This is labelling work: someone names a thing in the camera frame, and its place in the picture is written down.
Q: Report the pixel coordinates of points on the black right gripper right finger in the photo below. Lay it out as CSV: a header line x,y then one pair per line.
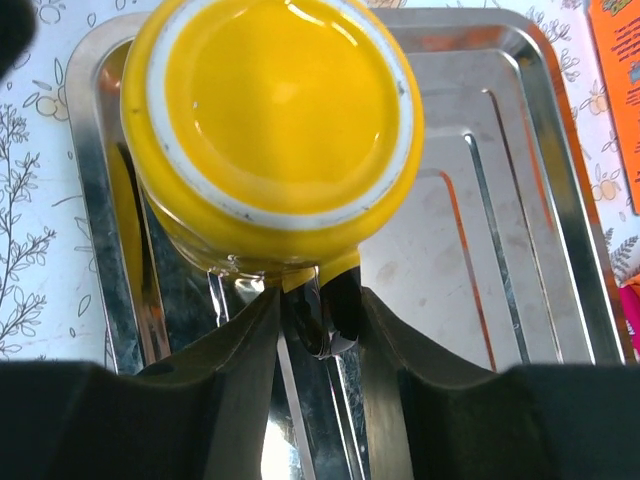
x,y
430,414

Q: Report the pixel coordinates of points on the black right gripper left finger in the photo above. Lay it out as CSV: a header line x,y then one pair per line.
x,y
200,413

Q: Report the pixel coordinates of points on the yellow mug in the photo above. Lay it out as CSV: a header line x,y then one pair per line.
x,y
271,139

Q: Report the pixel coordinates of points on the silver metal tray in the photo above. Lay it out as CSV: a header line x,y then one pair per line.
x,y
497,254

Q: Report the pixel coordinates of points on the pink orange box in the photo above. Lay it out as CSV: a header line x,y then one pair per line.
x,y
629,296

